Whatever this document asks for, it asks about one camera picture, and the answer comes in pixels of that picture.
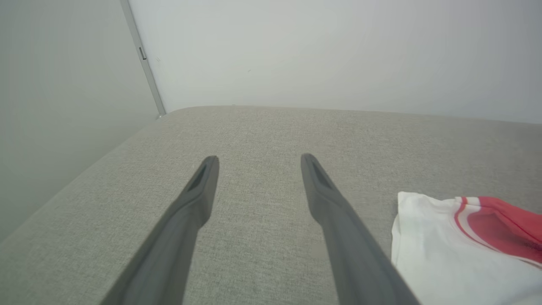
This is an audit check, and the red and white shirt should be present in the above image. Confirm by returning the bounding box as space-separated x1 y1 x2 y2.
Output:
390 191 542 305

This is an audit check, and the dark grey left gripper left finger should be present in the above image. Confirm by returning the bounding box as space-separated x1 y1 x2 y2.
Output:
100 155 220 305

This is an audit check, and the grey metal pole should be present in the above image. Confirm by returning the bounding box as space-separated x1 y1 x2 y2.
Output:
120 0 166 119

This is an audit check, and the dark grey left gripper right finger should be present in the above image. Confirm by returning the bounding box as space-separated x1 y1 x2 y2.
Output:
301 153 420 305

